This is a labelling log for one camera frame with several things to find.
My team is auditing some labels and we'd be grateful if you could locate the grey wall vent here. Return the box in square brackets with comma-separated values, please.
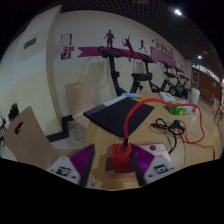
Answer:
[22, 36, 38, 50]

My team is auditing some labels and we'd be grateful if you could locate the blue and orange tube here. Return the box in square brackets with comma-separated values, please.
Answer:
[122, 92, 144, 100]

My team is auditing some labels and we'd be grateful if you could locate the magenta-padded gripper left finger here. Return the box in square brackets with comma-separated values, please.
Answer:
[46, 143, 97, 188]

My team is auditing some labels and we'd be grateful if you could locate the group of wooden chairs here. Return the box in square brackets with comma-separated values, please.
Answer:
[212, 97, 224, 125]

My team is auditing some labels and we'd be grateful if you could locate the red charger block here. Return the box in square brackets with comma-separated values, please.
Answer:
[110, 142, 133, 166]

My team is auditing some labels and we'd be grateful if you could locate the white framed wall poster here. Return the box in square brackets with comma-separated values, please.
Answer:
[60, 32, 73, 47]

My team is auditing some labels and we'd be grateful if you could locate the black mouse pad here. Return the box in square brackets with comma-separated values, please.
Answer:
[82, 96, 156, 140]

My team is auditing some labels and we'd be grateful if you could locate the white flat box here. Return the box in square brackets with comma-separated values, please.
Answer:
[158, 91, 178, 103]

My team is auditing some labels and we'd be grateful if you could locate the light wooden chair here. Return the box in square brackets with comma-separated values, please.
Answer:
[64, 79, 96, 141]
[2, 105, 81, 171]

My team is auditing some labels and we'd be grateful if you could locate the black power strip cable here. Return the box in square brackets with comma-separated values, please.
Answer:
[150, 117, 187, 155]

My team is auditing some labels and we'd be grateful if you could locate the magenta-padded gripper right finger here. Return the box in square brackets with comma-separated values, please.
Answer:
[128, 143, 178, 187]

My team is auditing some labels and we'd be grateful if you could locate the purple wall poster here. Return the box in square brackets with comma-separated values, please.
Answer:
[60, 51, 72, 61]

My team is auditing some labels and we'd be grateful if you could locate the red multi-head charging cable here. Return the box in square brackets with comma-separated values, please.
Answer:
[123, 98, 217, 161]

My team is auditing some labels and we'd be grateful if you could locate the black exercise bike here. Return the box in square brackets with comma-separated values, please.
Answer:
[172, 65, 191, 100]
[97, 46, 161, 97]
[137, 53, 177, 95]

